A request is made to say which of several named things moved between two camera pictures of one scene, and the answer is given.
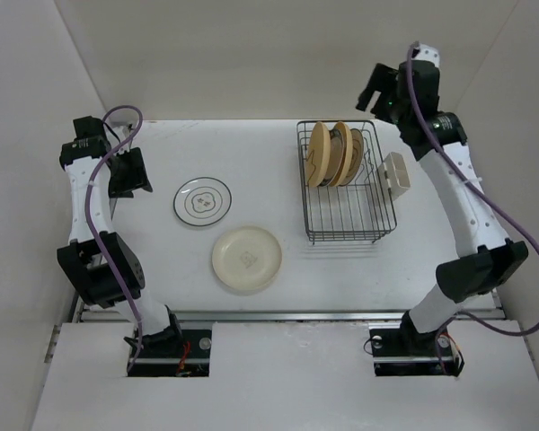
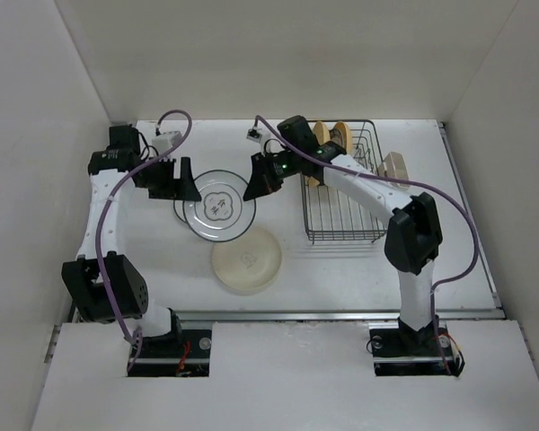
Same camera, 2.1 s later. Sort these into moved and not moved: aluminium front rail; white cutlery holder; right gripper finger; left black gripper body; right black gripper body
Moved: right gripper finger; right black gripper body; left black gripper body
Not moved: aluminium front rail; white cutlery holder
